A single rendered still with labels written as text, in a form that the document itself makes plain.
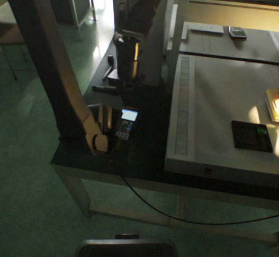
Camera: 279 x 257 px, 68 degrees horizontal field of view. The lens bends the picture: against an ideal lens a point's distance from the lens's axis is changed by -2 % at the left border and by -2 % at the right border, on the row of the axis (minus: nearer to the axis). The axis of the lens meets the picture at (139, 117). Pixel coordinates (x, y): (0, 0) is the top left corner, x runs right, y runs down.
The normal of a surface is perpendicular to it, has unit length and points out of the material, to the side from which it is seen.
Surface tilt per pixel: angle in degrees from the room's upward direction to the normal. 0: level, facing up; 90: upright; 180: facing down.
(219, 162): 0
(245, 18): 90
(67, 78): 72
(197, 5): 90
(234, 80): 0
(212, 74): 0
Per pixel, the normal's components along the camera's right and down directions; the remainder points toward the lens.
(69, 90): 0.94, -0.04
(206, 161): 0.01, -0.65
